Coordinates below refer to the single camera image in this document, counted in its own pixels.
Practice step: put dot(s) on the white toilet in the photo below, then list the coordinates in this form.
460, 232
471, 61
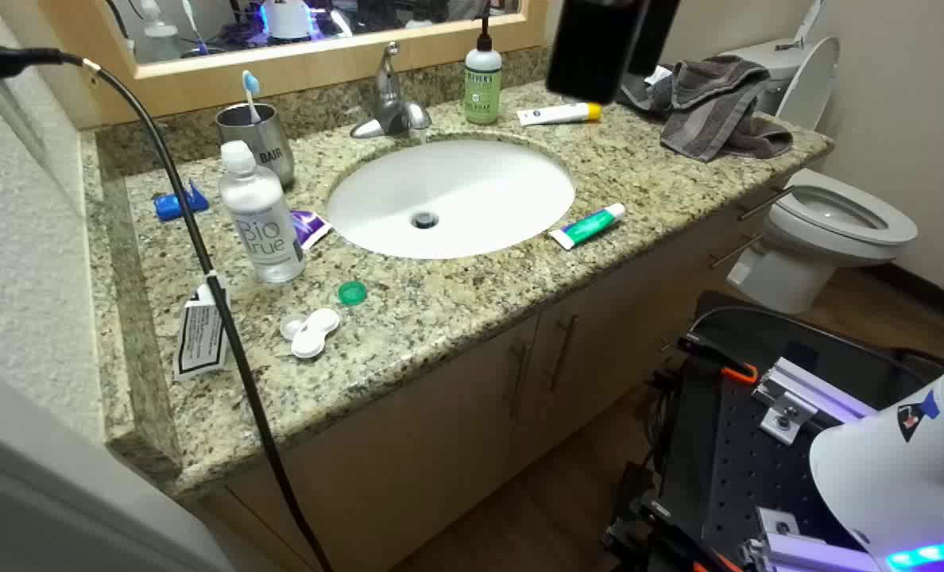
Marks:
820, 232

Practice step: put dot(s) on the white oval sink basin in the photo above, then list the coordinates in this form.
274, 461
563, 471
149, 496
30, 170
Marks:
471, 192

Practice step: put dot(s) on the green hand soap bottle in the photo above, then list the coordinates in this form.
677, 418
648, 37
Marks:
480, 90

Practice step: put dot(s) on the chrome sink tap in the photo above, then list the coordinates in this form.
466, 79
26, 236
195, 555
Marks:
391, 106

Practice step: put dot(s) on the green toothpaste tube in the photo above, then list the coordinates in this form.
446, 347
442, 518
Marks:
585, 228

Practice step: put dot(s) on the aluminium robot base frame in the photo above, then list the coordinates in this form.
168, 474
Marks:
809, 399

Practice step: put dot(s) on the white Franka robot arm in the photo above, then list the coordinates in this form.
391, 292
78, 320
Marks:
903, 478

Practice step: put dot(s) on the white toothpaste tube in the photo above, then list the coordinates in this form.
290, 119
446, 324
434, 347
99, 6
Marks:
555, 115

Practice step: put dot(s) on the black robot cart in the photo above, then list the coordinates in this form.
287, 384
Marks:
727, 464

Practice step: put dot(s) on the chrome sink drain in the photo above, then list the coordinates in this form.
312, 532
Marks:
423, 220

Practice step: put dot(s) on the stainless steel cup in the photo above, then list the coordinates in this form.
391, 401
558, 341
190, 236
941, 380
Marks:
264, 142

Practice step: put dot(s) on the purple white packet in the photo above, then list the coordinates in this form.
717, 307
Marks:
309, 228

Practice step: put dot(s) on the gray crumpled towel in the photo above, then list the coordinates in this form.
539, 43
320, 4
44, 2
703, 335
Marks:
714, 106

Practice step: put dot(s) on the tall black container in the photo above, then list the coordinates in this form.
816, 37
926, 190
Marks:
594, 50

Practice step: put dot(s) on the small blue plastic object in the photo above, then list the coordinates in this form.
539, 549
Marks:
172, 203

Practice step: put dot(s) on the white blue toothbrush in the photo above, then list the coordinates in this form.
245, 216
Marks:
248, 84

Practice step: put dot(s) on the clear contact solution bottle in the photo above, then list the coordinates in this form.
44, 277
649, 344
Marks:
264, 228

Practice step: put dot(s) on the orange black clamp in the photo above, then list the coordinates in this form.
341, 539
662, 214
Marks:
728, 365

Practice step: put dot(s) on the wooden framed wall mirror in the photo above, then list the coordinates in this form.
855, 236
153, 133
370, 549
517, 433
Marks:
281, 68

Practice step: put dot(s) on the small green cap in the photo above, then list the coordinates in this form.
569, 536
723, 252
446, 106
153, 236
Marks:
355, 292

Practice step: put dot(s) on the beige vanity cabinet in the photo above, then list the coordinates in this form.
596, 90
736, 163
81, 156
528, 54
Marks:
417, 456

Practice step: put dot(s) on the white contact lens case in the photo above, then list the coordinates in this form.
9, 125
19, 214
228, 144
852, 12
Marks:
309, 339

